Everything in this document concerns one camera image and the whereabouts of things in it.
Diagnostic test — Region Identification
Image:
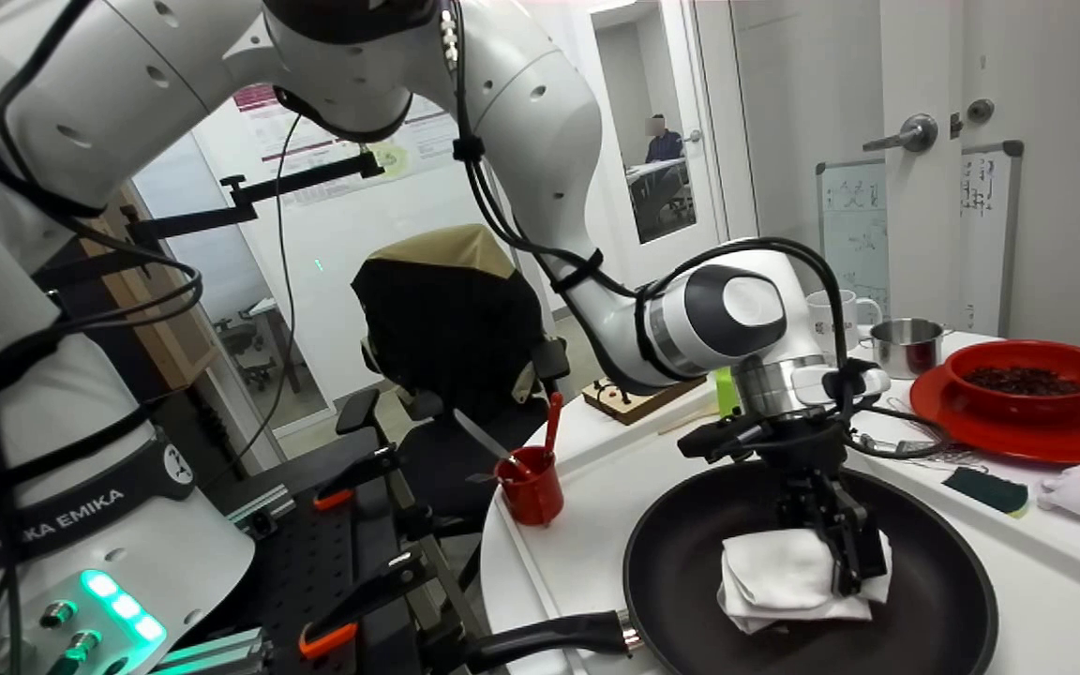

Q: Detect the white cloth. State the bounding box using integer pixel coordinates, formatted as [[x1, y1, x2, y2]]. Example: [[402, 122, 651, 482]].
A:
[[714, 523, 899, 637]]

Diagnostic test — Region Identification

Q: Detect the black breadboard table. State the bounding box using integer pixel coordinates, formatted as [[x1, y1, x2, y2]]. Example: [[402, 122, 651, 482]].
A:
[[181, 385, 508, 675]]

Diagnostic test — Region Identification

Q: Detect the stainless steel cup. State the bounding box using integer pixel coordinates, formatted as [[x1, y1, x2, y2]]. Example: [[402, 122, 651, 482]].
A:
[[867, 317, 948, 382]]

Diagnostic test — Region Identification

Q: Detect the small standing whiteboard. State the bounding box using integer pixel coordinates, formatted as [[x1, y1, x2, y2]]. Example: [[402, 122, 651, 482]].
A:
[[957, 134, 1027, 337], [816, 154, 894, 317]]

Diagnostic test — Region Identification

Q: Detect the red bowl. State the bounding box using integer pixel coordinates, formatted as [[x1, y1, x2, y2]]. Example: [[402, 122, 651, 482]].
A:
[[907, 362, 1080, 473], [943, 337, 1080, 425]]

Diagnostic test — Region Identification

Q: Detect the standing person dark jacket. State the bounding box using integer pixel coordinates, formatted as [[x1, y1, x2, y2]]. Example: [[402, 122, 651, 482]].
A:
[[643, 110, 691, 168]]

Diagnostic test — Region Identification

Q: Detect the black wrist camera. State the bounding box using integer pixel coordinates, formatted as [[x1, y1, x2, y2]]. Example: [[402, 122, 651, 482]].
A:
[[671, 417, 773, 469]]

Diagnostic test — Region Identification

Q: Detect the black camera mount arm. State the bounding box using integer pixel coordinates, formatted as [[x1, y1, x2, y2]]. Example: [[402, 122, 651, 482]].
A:
[[124, 148, 389, 244]]

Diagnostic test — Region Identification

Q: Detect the wooden panel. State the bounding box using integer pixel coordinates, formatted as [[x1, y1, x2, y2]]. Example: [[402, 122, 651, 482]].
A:
[[57, 185, 223, 398]]

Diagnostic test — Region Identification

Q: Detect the black frying pan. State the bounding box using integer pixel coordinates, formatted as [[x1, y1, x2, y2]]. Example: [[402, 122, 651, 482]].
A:
[[463, 457, 1007, 675]]

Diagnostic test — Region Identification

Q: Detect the white mug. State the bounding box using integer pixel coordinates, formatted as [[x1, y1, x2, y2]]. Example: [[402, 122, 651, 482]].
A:
[[833, 289, 887, 348]]

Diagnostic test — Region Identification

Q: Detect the orange handled clamp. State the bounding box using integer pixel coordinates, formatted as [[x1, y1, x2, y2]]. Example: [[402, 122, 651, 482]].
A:
[[308, 444, 407, 517], [292, 548, 444, 668]]

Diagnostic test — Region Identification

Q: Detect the black chair tan cover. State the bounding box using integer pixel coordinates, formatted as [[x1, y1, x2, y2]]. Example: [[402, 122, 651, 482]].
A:
[[351, 220, 573, 502]]

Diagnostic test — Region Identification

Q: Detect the red cup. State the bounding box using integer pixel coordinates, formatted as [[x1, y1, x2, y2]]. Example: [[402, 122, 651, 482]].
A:
[[493, 444, 572, 530]]

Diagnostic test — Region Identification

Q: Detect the red handled utensil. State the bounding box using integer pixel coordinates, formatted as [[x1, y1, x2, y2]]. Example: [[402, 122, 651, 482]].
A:
[[542, 385, 572, 460]]

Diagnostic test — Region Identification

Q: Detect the green plastic bottle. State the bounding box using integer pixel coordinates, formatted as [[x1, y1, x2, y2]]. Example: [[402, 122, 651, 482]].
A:
[[708, 369, 743, 425]]

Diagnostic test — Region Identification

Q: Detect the purple white paper sign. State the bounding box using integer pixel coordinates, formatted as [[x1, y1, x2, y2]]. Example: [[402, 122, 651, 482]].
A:
[[231, 78, 287, 122]]

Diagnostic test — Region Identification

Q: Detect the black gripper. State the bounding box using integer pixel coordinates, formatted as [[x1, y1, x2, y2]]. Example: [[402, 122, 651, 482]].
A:
[[756, 408, 897, 600]]

